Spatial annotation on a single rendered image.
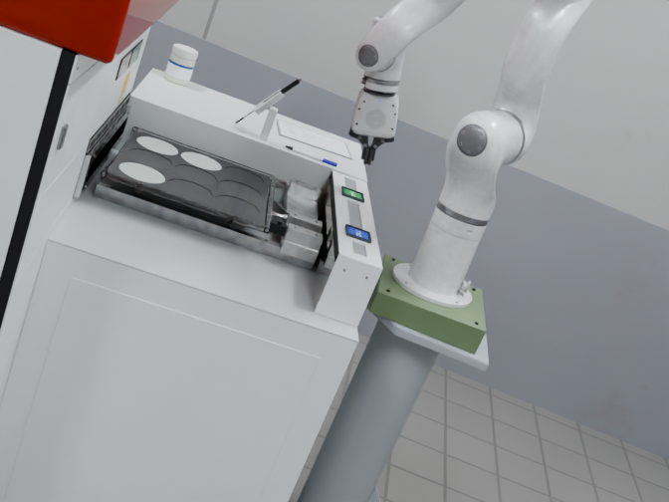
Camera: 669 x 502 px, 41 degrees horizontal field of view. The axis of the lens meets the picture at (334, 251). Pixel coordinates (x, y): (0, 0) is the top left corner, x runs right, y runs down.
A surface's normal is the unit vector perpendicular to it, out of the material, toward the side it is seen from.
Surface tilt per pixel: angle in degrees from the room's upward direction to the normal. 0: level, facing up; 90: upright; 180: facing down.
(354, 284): 90
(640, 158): 90
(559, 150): 90
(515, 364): 90
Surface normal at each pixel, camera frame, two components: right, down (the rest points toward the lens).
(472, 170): -0.50, 0.71
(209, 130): 0.03, 0.38
